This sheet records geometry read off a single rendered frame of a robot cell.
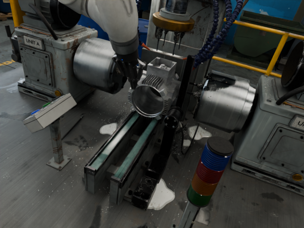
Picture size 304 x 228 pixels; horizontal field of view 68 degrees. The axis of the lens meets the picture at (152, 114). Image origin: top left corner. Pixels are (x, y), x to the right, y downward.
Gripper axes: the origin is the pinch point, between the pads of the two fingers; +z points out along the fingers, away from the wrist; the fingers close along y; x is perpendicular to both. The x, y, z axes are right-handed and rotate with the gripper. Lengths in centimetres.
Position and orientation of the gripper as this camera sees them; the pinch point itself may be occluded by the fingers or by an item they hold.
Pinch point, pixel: (133, 82)
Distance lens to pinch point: 92.9
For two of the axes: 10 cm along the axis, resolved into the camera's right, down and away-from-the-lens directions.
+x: -3.8, 8.3, -4.0
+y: -9.3, -3.1, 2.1
